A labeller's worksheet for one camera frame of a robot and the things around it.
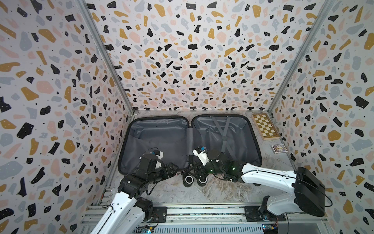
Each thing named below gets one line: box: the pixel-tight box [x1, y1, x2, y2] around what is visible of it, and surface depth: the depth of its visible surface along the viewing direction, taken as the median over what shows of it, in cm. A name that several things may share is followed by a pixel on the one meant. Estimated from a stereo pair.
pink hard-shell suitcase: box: [118, 114, 263, 188], surface depth 102 cm
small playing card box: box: [270, 143, 288, 155], surface depth 100 cm
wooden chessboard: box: [251, 112, 281, 141], surface depth 112 cm
